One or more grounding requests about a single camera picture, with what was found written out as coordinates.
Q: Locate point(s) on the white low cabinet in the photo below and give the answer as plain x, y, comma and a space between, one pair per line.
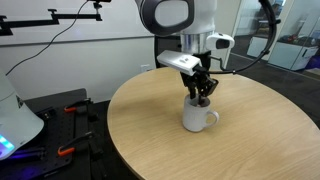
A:
258, 48
286, 56

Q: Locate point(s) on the black camera mount boom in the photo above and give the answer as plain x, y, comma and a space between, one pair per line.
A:
40, 22

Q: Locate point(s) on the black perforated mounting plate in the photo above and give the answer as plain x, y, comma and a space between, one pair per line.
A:
66, 130

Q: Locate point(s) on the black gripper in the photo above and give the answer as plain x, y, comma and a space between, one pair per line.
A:
205, 80

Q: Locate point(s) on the black mesh office chair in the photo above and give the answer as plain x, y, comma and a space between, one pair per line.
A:
163, 43

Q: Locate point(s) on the black camera on boom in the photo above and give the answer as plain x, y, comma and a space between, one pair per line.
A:
99, 1

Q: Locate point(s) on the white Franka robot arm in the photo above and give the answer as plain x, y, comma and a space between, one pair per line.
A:
200, 16

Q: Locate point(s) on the white wall outlet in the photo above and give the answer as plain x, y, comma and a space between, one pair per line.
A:
145, 68

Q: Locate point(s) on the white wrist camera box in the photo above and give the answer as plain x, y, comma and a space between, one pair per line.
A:
180, 61

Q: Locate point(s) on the white ceramic mug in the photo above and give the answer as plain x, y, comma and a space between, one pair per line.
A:
195, 118

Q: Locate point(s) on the small black bracket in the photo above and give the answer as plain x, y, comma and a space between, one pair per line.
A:
49, 113

